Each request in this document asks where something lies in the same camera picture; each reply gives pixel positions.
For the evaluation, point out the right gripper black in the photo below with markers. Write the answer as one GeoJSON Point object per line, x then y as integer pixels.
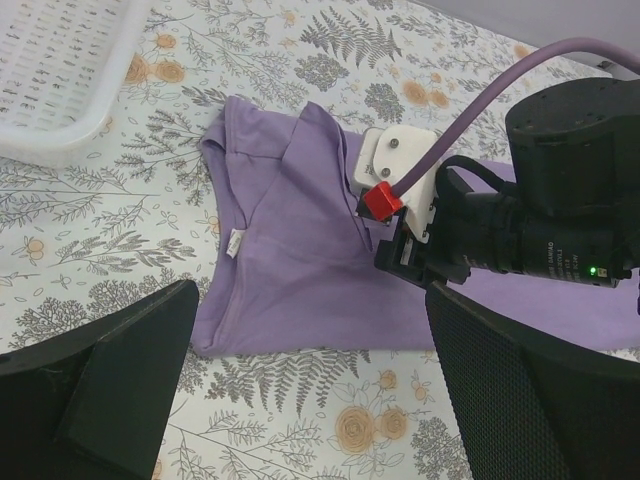
{"type": "Point", "coordinates": [481, 221]}

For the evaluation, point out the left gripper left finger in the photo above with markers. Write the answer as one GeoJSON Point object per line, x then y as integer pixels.
{"type": "Point", "coordinates": [93, 402]}

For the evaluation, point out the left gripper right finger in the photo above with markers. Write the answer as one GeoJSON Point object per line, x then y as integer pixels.
{"type": "Point", "coordinates": [529, 405]}

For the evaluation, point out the purple t shirt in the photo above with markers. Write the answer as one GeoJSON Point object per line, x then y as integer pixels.
{"type": "Point", "coordinates": [296, 263]}

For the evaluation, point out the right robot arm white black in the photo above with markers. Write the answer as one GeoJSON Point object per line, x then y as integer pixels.
{"type": "Point", "coordinates": [571, 213]}

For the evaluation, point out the white plastic basket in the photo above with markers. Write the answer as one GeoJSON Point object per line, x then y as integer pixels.
{"type": "Point", "coordinates": [63, 63]}

